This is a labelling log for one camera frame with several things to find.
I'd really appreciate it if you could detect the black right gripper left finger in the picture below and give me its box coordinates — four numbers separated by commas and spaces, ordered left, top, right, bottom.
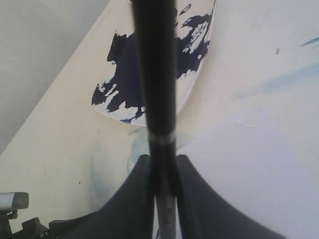
49, 155, 154, 239

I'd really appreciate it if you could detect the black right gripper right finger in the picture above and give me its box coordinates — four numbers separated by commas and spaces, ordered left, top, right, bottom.
175, 155, 283, 239

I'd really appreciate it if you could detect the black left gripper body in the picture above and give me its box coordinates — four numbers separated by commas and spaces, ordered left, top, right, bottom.
11, 217, 51, 239

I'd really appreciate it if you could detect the black paintbrush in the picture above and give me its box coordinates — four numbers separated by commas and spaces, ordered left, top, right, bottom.
133, 0, 176, 239

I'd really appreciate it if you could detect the white paper sheet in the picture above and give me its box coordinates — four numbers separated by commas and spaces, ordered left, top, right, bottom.
179, 109, 319, 239

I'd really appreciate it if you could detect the white square paint plate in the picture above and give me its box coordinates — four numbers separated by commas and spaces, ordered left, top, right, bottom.
91, 0, 217, 126

